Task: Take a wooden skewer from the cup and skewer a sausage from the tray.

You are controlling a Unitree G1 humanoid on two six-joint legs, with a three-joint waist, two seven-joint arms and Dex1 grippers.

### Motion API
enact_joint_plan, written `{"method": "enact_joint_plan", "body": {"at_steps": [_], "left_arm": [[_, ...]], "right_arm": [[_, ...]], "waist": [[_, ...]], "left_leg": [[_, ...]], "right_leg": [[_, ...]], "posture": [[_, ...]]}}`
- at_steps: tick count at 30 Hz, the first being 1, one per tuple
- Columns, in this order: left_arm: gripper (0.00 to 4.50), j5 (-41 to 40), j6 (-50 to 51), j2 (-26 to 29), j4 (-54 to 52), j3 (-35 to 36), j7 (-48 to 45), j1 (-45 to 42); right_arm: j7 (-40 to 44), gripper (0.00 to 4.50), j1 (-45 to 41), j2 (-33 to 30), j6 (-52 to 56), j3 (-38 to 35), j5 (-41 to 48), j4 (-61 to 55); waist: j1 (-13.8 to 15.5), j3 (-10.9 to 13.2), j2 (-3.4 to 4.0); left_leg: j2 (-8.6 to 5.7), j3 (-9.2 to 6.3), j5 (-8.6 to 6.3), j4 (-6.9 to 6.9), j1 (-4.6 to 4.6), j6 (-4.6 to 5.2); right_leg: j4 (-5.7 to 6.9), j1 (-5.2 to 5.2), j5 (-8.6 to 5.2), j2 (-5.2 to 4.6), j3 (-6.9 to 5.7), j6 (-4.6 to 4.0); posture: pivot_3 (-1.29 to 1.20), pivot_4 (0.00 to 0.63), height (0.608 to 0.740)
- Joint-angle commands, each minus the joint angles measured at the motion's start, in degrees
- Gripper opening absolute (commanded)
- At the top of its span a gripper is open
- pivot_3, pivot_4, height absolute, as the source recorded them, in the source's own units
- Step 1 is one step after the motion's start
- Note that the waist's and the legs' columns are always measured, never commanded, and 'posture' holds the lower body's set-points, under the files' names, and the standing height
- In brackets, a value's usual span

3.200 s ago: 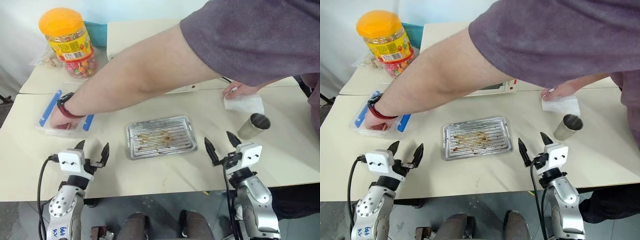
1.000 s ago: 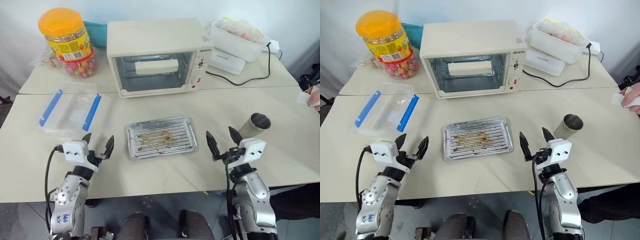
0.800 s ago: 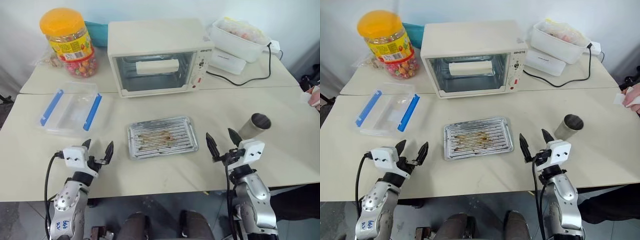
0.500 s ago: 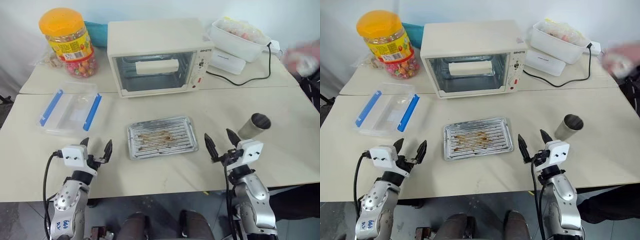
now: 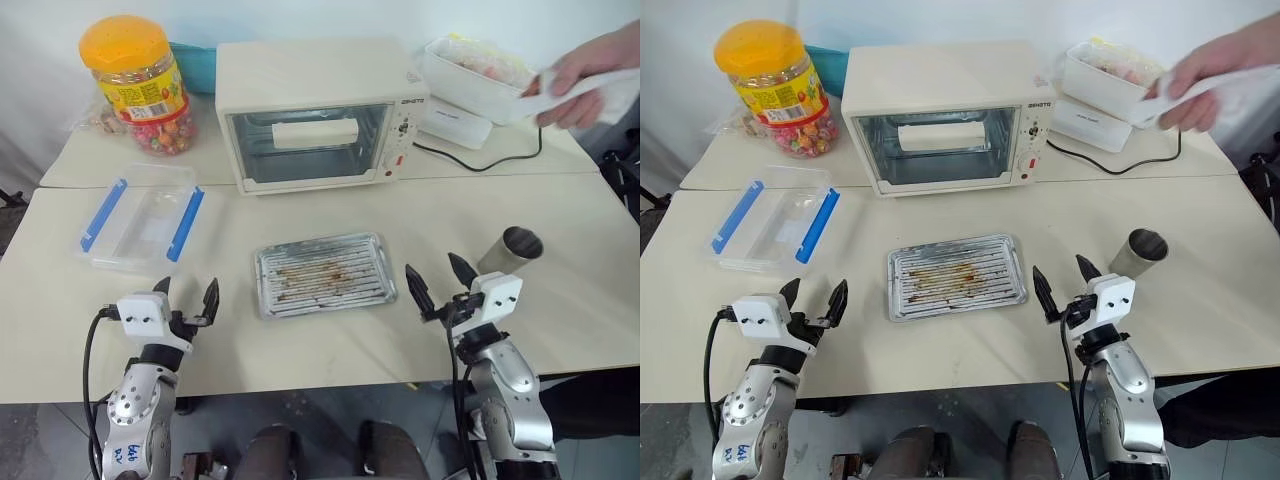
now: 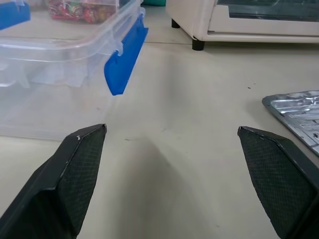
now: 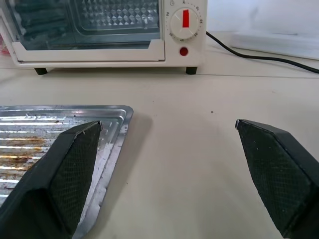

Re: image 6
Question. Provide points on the blue box latch clip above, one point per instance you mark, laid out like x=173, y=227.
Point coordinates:
x=13, y=12
x=125, y=58

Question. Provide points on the silver metal baking tray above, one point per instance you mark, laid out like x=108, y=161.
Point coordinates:
x=299, y=112

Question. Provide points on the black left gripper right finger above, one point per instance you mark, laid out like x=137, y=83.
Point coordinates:
x=276, y=179

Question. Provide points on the red snack packets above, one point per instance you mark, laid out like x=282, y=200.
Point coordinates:
x=82, y=10

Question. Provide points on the cream toaster oven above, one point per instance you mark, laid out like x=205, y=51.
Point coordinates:
x=249, y=20

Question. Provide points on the green object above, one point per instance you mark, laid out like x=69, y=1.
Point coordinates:
x=154, y=3

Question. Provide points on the clear plastic storage box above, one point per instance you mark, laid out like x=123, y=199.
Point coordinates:
x=45, y=49

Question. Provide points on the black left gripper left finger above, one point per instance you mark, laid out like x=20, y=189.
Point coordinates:
x=72, y=179

